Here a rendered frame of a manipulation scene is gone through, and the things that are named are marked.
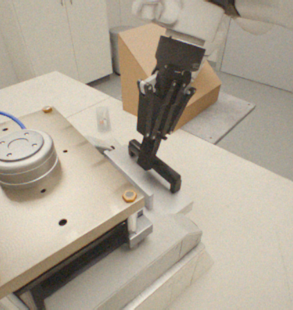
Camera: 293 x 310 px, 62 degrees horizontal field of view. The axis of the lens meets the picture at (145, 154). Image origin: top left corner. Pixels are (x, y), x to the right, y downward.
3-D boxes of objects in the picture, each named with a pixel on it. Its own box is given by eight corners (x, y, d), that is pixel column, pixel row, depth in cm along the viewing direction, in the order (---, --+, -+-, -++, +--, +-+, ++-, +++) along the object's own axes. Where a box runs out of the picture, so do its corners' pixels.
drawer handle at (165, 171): (173, 194, 47) (174, 180, 44) (127, 153, 55) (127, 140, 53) (181, 189, 47) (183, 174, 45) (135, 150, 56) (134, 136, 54)
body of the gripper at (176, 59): (184, 40, 33) (163, 104, 37) (217, 50, 39) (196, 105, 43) (149, 29, 37) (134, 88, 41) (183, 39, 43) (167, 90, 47)
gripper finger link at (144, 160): (158, 139, 45) (156, 140, 44) (148, 170, 48) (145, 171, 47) (148, 131, 46) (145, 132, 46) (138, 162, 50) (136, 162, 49)
